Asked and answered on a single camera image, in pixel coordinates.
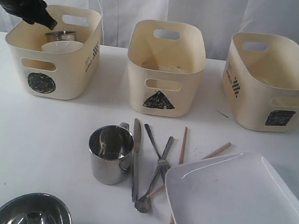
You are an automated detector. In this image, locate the cream bin with circle mark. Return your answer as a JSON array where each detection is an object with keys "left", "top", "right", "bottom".
[{"left": 5, "top": 4, "right": 102, "bottom": 100}]

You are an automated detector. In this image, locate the stainless steel table knife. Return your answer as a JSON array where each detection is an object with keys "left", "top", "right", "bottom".
[{"left": 131, "top": 118, "right": 142, "bottom": 202}]

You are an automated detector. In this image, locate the wooden chopstick upright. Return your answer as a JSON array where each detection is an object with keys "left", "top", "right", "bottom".
[{"left": 169, "top": 127, "right": 188, "bottom": 224}]

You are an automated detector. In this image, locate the white rectangular plate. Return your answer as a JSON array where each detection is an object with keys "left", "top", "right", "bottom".
[{"left": 165, "top": 152, "right": 299, "bottom": 224}]

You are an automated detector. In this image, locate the white curtain backdrop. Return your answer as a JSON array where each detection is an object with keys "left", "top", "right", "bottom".
[{"left": 0, "top": 0, "right": 299, "bottom": 75}]

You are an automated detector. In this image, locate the white ceramic bowl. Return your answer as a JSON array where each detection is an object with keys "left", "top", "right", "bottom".
[{"left": 41, "top": 40, "right": 83, "bottom": 54}]

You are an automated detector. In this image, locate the wooden chopstick slanted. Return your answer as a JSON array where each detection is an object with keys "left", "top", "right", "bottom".
[{"left": 147, "top": 142, "right": 231, "bottom": 198}]

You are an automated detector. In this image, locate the steel mug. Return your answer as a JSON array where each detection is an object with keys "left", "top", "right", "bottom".
[
  {"left": 88, "top": 122, "right": 135, "bottom": 185},
  {"left": 45, "top": 30, "right": 77, "bottom": 42}
]

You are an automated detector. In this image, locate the stainless steel fork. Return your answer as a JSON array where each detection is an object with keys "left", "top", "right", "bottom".
[{"left": 134, "top": 136, "right": 174, "bottom": 214}]

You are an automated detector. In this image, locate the cream bin with triangle mark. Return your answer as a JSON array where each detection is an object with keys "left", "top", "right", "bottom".
[{"left": 127, "top": 19, "right": 206, "bottom": 118}]

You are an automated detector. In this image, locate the cream bin with square mark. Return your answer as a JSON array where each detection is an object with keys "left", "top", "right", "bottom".
[{"left": 222, "top": 32, "right": 299, "bottom": 132}]

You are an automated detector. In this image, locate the stainless steel bowl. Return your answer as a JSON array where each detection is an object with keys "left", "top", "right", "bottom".
[{"left": 0, "top": 193, "right": 73, "bottom": 224}]

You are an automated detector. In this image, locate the stainless steel spoon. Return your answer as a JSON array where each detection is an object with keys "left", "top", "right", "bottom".
[{"left": 137, "top": 123, "right": 176, "bottom": 177}]

